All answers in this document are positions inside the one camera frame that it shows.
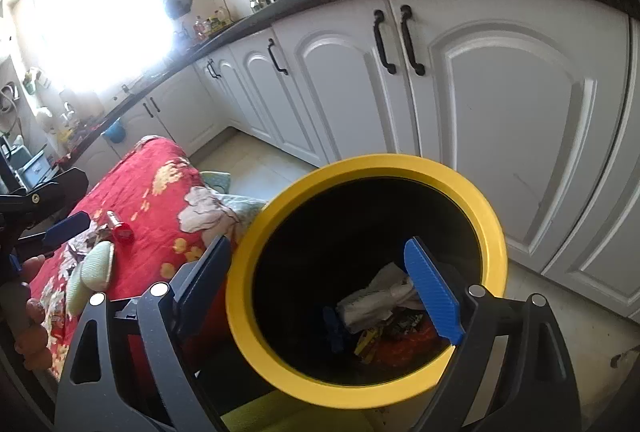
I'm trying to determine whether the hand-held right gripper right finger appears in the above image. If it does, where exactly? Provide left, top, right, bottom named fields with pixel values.
left=404, top=236, right=583, bottom=432

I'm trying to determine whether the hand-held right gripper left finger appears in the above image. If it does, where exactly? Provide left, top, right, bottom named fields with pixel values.
left=54, top=235, right=233, bottom=432

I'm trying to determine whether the person's left hand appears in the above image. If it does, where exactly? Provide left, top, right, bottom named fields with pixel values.
left=12, top=255, right=55, bottom=372

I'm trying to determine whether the yellow snack wrapper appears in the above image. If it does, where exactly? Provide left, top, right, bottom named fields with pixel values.
left=354, top=322, right=396, bottom=358

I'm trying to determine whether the grey-blue plastic box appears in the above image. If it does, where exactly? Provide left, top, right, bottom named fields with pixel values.
left=15, top=147, right=51, bottom=185

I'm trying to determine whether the bright window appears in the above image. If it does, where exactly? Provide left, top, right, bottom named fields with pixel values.
left=0, top=0, right=176, bottom=98

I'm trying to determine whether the group of condiment bottles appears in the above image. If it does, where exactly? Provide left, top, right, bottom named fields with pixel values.
left=192, top=7, right=233, bottom=36

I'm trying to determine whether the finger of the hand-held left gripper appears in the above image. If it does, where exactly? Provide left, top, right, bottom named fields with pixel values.
left=0, top=167, right=90, bottom=225
left=15, top=211, right=92, bottom=258

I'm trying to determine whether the yellow-green cloth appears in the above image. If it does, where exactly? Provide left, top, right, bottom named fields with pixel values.
left=220, top=392, right=381, bottom=432

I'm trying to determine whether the brown snack wrapper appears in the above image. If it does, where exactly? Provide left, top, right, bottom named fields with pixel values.
left=67, top=225, right=115, bottom=270

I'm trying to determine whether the yellow rimmed trash bin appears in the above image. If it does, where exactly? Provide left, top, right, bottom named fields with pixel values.
left=225, top=153, right=509, bottom=412

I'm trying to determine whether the pale green cloth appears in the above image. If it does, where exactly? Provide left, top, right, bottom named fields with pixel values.
left=65, top=242, right=117, bottom=318

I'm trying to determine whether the blue hanging scoop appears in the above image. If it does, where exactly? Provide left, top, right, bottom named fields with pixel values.
left=103, top=118, right=126, bottom=144

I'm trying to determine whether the red plastic bottle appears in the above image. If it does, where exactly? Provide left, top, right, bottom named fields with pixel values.
left=106, top=211, right=134, bottom=244

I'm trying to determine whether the red floral blanket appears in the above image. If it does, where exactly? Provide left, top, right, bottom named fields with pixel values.
left=27, top=136, right=266, bottom=393

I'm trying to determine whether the dark wall fan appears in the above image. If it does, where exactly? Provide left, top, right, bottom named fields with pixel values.
left=164, top=0, right=193, bottom=20

